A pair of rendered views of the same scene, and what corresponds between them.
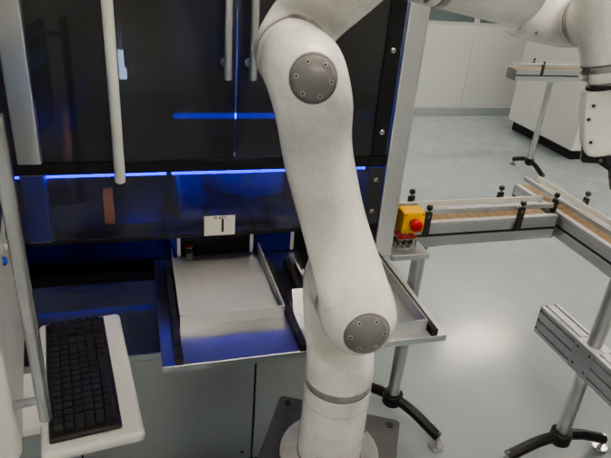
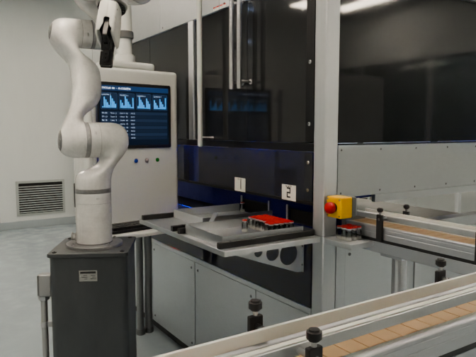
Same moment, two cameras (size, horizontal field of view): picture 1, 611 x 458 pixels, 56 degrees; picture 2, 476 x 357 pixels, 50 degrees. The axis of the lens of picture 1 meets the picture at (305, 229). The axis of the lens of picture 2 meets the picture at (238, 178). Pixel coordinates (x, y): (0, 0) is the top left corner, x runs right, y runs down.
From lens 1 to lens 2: 211 cm
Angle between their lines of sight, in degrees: 74
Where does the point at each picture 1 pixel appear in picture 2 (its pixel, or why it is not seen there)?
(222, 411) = not seen: hidden behind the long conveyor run
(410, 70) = (319, 74)
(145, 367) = (215, 276)
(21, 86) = (191, 102)
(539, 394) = not seen: outside the picture
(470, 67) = not seen: outside the picture
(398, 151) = (319, 139)
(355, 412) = (77, 200)
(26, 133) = (191, 124)
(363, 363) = (83, 174)
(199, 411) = (233, 328)
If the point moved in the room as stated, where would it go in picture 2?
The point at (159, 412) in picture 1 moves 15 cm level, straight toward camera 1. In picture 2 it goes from (219, 316) to (190, 322)
